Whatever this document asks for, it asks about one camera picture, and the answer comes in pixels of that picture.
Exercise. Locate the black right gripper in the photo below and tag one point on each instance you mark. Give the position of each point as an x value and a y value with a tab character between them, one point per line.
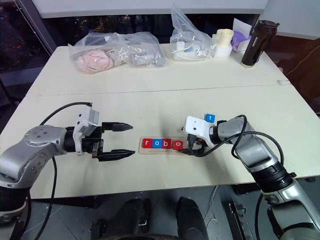
197	146

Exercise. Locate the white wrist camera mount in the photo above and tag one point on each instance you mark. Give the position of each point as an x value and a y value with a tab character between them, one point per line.
197	126
83	125

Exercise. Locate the clear bag with plush toys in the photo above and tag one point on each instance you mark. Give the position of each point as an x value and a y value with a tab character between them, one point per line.
120	43

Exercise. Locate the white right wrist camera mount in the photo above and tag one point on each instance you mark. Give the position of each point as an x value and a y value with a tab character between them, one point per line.
197	126

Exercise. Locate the dark rounded shape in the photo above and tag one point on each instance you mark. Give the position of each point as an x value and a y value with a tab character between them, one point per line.
132	217
191	217

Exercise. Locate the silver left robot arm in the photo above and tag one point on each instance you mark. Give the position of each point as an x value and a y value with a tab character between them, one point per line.
30	150

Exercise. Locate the red letter tile o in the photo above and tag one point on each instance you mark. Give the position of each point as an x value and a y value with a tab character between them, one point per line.
178	145

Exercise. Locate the red letter tile r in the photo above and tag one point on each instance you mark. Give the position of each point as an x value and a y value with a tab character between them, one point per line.
146	143

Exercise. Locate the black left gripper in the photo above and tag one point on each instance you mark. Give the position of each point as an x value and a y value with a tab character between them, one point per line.
93	142

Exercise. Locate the cream plastic cup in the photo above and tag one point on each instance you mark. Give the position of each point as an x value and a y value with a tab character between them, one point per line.
225	37

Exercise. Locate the grey metal frame post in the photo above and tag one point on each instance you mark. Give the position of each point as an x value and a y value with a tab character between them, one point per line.
37	25

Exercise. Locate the wooden letter tray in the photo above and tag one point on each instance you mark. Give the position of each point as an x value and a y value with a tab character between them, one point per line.
140	150

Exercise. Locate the black metal bracket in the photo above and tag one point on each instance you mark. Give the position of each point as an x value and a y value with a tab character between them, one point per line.
236	220

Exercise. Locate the plastic bag with grey items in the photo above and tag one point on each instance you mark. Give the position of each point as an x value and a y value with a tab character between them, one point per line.
147	59

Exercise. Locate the clear bag with white items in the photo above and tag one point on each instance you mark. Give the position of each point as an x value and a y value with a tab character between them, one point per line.
187	40

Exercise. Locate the purple and white packet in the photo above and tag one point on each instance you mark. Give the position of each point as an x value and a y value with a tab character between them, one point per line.
241	37

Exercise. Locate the black drinking bottle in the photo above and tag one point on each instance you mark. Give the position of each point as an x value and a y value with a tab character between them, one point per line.
257	45

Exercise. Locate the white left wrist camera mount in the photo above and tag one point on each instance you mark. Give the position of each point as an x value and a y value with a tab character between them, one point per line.
83	125

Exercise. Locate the blue letter tile o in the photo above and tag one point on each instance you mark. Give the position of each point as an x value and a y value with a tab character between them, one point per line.
156	143

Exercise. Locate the red letter tile b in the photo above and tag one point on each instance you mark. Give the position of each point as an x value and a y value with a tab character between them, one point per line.
166	144

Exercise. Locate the blue letter tile t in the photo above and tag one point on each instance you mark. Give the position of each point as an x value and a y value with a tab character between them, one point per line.
210	118

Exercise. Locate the pink plush toy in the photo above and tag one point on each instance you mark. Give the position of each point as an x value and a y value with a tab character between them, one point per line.
93	61

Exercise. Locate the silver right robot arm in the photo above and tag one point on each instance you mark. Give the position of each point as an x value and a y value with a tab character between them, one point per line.
255	152

